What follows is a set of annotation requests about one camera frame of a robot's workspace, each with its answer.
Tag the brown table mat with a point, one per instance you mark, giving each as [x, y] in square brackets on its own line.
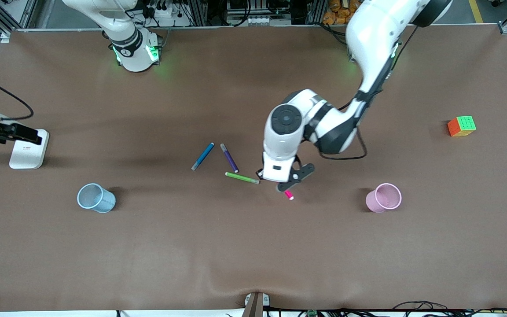
[253, 246]

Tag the pink ribbed cup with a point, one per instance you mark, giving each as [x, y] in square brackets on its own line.
[383, 198]

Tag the blue marker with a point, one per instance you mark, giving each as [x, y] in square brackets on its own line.
[203, 156]

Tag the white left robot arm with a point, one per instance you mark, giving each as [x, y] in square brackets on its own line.
[376, 39]

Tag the green marker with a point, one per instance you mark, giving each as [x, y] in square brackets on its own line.
[241, 178]

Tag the light blue ribbed cup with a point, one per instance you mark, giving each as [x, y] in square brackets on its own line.
[96, 198]

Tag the brown post with bracket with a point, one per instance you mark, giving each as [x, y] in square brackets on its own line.
[255, 306]

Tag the white desk lamp stand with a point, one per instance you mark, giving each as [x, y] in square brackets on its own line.
[29, 149]

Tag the orange snack pile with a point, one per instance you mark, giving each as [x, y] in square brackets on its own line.
[337, 15]

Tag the multicolour puzzle cube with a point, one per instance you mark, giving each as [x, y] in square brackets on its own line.
[461, 126]

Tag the large white power strip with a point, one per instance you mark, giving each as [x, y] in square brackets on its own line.
[170, 15]

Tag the purple marker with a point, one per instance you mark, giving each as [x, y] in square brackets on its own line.
[229, 157]

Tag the small white power strip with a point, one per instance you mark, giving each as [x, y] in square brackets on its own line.
[262, 20]

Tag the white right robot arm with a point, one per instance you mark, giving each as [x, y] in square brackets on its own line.
[126, 39]

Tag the pink marker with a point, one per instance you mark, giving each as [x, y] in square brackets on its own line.
[289, 195]

